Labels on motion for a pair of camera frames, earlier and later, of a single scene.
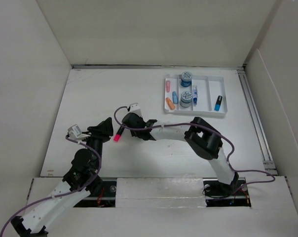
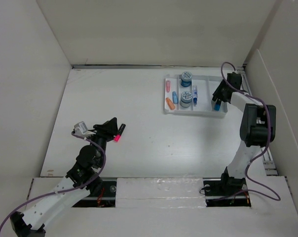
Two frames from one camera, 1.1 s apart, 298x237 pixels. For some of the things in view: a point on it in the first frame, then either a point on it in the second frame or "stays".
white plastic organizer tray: [201, 95] stays
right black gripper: [133, 132] to [217, 91]
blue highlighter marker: [218, 103] stays
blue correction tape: [175, 98] stays
